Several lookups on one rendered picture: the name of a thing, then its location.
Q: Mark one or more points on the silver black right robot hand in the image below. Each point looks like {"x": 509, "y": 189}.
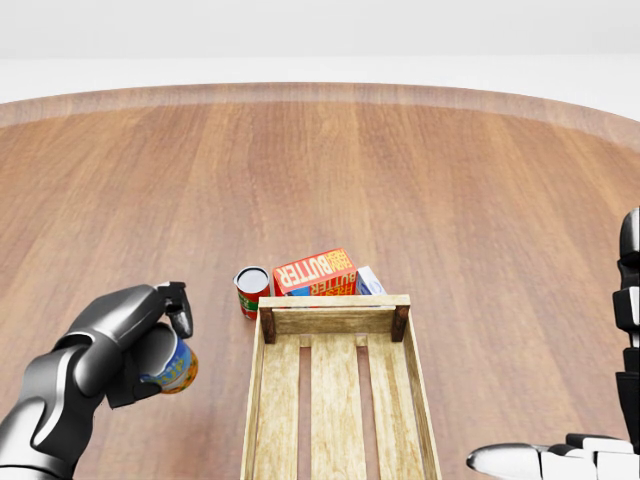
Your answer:
{"x": 627, "y": 310}

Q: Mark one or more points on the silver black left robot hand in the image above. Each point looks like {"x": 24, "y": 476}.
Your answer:
{"x": 115, "y": 320}

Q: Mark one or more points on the blue and orange soup tin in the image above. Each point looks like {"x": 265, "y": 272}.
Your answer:
{"x": 175, "y": 362}

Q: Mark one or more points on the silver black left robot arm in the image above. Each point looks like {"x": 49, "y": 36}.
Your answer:
{"x": 45, "y": 415}

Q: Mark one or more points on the wooden slat tray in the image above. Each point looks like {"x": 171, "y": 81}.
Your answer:
{"x": 335, "y": 395}

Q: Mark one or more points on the red and green tin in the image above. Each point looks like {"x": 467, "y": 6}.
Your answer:
{"x": 251, "y": 292}

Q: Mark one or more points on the red butter box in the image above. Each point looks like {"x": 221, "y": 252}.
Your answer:
{"x": 312, "y": 272}

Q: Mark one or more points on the white and blue box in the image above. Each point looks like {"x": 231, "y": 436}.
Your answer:
{"x": 371, "y": 284}

